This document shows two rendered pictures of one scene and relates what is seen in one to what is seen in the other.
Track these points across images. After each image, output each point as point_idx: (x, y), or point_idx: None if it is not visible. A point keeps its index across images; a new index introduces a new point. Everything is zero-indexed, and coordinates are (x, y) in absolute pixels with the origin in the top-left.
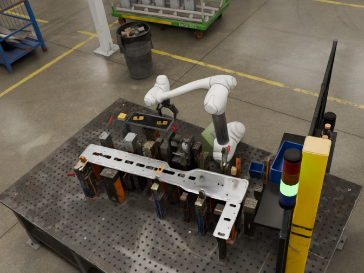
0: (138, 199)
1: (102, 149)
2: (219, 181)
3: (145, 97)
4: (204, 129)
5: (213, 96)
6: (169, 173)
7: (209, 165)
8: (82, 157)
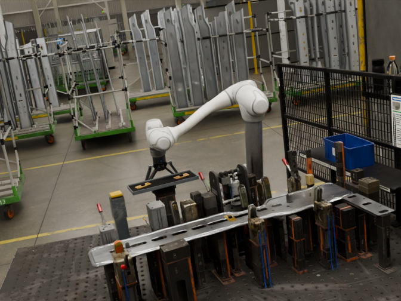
0: (210, 292)
1: None
2: (306, 194)
3: (157, 137)
4: None
5: (256, 91)
6: None
7: None
8: (120, 241)
